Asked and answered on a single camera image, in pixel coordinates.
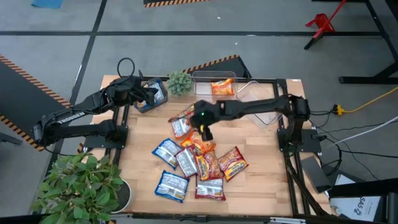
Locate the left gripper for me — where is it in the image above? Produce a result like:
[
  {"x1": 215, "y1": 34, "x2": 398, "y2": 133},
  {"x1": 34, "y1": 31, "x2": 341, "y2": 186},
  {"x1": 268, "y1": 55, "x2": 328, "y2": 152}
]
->
[{"x1": 108, "y1": 76, "x2": 159, "y2": 106}]

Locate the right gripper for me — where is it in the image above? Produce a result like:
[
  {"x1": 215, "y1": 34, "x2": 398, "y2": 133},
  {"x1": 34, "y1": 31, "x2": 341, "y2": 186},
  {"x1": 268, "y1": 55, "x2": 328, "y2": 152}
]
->
[{"x1": 190, "y1": 100, "x2": 224, "y2": 141}]

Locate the blue Maruchan noodle pack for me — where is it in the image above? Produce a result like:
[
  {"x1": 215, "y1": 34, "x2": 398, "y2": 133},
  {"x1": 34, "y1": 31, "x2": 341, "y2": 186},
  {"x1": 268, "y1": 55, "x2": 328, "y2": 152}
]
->
[
  {"x1": 151, "y1": 138, "x2": 183, "y2": 170},
  {"x1": 154, "y1": 170, "x2": 190, "y2": 204},
  {"x1": 141, "y1": 80, "x2": 165, "y2": 110}
]

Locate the orange Maruchan noodle pack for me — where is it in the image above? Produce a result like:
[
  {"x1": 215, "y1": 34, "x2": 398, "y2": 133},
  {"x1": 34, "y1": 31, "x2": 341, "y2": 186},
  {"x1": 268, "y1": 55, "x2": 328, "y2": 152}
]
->
[
  {"x1": 167, "y1": 104, "x2": 197, "y2": 141},
  {"x1": 210, "y1": 78, "x2": 236, "y2": 96},
  {"x1": 180, "y1": 130, "x2": 217, "y2": 156}
]

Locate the dark smoked plastic bin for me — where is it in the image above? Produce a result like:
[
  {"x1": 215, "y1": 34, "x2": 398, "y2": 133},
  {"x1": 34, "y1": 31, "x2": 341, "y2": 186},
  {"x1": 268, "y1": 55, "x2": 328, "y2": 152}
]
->
[{"x1": 133, "y1": 77, "x2": 169, "y2": 113}]

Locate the small potted succulent plant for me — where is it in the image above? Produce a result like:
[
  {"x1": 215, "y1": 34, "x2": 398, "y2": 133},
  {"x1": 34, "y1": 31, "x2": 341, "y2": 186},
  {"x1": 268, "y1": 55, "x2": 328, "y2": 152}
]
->
[{"x1": 166, "y1": 70, "x2": 193, "y2": 97}]

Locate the clear plastic bin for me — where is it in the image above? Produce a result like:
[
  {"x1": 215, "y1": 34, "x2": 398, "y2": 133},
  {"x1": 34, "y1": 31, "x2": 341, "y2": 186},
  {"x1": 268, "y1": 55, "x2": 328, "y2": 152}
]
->
[
  {"x1": 191, "y1": 70, "x2": 239, "y2": 97},
  {"x1": 236, "y1": 80, "x2": 282, "y2": 127}
]

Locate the black hazard-striped floor mat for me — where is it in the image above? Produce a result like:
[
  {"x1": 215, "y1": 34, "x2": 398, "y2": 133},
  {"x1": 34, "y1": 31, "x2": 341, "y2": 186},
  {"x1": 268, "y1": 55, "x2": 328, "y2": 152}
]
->
[
  {"x1": 142, "y1": 0, "x2": 211, "y2": 9},
  {"x1": 0, "y1": 54, "x2": 75, "y2": 152},
  {"x1": 182, "y1": 54, "x2": 252, "y2": 79}
]

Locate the dark grey flat box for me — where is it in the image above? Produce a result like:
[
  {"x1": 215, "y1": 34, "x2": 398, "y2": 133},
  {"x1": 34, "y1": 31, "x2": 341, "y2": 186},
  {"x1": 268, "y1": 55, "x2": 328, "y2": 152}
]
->
[{"x1": 300, "y1": 155, "x2": 333, "y2": 194}]

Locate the large leafy potted plant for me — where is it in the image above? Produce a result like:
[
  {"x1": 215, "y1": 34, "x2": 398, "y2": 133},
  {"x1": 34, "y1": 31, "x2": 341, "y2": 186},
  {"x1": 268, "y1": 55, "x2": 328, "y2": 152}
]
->
[{"x1": 30, "y1": 151, "x2": 133, "y2": 224}]

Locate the white paper sheet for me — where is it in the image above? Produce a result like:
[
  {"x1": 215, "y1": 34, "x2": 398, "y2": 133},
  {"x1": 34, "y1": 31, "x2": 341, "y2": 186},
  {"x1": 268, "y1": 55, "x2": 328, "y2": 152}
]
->
[{"x1": 335, "y1": 174, "x2": 357, "y2": 187}]

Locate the red floor stand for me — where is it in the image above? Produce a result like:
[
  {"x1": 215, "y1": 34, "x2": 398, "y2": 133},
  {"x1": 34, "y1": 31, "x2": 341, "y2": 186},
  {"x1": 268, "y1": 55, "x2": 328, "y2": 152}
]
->
[{"x1": 303, "y1": 0, "x2": 348, "y2": 50}]

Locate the white printed carton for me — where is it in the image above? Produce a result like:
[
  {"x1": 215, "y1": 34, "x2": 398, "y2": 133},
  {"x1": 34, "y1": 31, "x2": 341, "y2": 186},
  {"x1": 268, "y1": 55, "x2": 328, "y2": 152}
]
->
[{"x1": 329, "y1": 195, "x2": 382, "y2": 222}]

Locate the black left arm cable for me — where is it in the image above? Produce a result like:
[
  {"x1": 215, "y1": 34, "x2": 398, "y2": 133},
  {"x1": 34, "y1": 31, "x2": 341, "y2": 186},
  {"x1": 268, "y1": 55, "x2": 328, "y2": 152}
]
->
[{"x1": 116, "y1": 57, "x2": 136, "y2": 78}]

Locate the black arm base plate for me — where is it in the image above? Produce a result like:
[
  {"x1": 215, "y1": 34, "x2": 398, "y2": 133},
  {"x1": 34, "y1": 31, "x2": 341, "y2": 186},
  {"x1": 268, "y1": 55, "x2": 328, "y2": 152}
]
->
[
  {"x1": 83, "y1": 126, "x2": 129, "y2": 149},
  {"x1": 277, "y1": 127, "x2": 323, "y2": 154}
]

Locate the black aluminium table frame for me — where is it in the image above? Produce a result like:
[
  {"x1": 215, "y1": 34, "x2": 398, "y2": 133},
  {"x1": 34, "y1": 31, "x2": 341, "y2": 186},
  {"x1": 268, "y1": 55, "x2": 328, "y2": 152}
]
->
[{"x1": 107, "y1": 74, "x2": 330, "y2": 223}]

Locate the silver metal rail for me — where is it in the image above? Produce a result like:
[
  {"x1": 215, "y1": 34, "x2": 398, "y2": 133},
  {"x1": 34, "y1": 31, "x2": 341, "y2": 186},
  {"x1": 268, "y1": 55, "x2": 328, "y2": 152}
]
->
[{"x1": 269, "y1": 217, "x2": 307, "y2": 224}]

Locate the yellow extension cord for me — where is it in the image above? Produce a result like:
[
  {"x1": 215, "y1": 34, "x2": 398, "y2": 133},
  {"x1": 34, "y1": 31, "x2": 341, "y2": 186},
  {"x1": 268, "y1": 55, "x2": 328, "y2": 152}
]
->
[{"x1": 334, "y1": 86, "x2": 398, "y2": 114}]

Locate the white floor cable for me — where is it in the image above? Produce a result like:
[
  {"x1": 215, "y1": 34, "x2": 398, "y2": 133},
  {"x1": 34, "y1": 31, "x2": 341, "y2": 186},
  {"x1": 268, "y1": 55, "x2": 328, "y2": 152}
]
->
[{"x1": 323, "y1": 115, "x2": 398, "y2": 150}]

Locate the black floor cable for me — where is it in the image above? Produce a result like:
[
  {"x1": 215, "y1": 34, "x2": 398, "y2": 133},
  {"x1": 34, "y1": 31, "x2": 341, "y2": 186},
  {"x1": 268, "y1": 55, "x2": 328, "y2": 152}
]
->
[{"x1": 340, "y1": 149, "x2": 398, "y2": 159}]

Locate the black desk frame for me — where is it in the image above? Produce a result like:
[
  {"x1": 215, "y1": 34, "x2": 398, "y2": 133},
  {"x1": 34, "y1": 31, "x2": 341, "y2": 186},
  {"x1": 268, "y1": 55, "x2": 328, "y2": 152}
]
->
[{"x1": 312, "y1": 0, "x2": 398, "y2": 85}]

